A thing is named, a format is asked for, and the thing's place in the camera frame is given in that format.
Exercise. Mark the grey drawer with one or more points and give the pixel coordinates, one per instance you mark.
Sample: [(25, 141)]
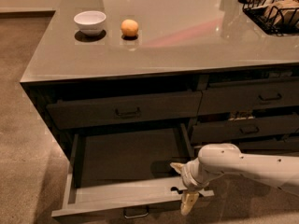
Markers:
[(124, 175), (259, 144), (222, 131), (248, 97), (125, 109)]

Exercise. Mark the grey counter cabinet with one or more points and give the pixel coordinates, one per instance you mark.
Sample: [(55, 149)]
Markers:
[(181, 45)]

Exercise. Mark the orange fruit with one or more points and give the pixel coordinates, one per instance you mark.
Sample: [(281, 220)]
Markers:
[(129, 28)]

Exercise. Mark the black wire basket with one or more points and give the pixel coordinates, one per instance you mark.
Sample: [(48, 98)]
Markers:
[(274, 17)]

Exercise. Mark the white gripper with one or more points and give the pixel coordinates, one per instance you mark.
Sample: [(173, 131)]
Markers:
[(188, 177)]

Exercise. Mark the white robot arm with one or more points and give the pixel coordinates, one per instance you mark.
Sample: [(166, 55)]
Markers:
[(216, 160)]

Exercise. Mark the white ceramic bowl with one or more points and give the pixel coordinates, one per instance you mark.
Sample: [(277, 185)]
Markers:
[(91, 22)]

